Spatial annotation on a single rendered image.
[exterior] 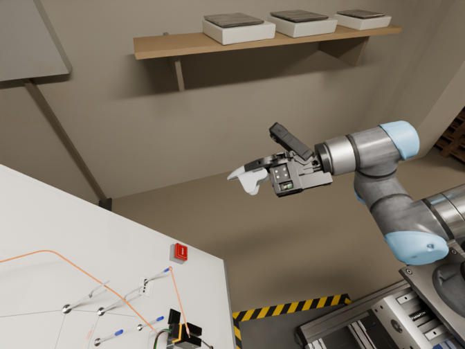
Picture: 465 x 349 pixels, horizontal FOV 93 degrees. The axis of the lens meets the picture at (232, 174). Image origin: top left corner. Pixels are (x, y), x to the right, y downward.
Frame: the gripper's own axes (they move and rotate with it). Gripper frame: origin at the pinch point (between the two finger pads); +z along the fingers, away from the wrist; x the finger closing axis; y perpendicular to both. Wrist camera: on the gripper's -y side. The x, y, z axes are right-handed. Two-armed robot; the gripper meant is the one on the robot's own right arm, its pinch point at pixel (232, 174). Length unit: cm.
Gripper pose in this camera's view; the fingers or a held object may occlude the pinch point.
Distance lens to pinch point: 50.5
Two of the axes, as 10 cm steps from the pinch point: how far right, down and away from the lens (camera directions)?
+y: 1.9, 9.5, -2.6
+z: -9.4, 2.5, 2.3
